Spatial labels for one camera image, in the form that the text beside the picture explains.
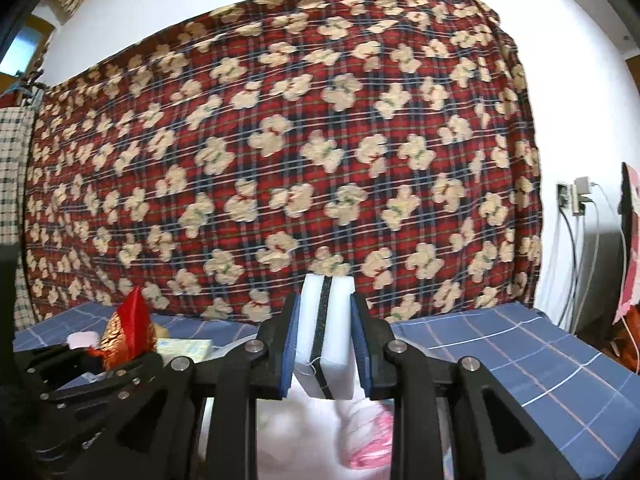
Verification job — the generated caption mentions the pink plaid cloth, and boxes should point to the pink plaid cloth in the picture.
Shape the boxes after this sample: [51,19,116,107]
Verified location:
[340,395,401,468]

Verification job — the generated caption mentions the blue plaid bedsheet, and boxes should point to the blue plaid bedsheet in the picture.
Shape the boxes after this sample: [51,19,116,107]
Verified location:
[12,302,633,480]

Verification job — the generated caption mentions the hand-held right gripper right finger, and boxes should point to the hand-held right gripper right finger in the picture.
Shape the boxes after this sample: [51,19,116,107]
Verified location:
[350,292,541,480]

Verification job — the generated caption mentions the yellow patterned tissue box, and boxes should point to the yellow patterned tissue box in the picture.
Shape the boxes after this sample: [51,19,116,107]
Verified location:
[159,338,214,362]

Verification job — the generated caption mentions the white sponge with black stripe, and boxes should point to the white sponge with black stripe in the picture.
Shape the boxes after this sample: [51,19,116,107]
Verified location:
[292,274,357,386]

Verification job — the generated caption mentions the white charger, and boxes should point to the white charger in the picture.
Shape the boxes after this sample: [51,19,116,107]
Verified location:
[572,176,594,217]

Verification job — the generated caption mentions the white green checkered cloth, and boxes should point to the white green checkered cloth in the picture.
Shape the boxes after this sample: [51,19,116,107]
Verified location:
[0,105,38,331]

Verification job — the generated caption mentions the red cloth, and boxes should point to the red cloth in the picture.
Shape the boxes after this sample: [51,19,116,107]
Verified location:
[607,310,640,376]

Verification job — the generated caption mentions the white fluffy cloth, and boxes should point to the white fluffy cloth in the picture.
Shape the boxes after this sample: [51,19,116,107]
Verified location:
[66,331,102,352]

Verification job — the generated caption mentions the dark coat rack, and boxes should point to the dark coat rack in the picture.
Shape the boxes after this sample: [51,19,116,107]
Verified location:
[12,72,48,108]

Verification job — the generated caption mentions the black cable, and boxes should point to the black cable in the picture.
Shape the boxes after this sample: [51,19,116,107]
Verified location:
[557,207,583,331]

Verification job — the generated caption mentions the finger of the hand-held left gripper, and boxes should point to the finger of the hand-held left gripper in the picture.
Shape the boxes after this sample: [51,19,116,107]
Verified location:
[14,345,108,396]
[42,352,168,458]

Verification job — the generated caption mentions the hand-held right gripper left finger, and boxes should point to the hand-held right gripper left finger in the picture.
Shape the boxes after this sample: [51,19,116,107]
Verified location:
[112,292,303,480]

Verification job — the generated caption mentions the white towel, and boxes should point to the white towel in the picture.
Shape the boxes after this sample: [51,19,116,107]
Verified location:
[256,385,351,480]

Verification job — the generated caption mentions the red plaid bear-print blanket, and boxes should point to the red plaid bear-print blanket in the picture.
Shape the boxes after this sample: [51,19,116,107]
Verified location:
[22,0,543,323]

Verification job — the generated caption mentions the red gold embroidered pouch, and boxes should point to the red gold embroidered pouch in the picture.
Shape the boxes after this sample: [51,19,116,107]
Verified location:
[99,286,161,372]

